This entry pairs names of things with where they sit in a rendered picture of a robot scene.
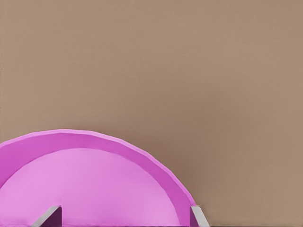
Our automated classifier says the pink round plate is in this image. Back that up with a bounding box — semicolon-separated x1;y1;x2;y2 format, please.
0;129;197;227

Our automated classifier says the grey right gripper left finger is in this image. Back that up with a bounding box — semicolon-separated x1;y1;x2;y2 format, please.
30;205;63;227

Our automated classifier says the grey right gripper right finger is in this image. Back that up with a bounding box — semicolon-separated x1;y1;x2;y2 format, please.
190;206;210;227

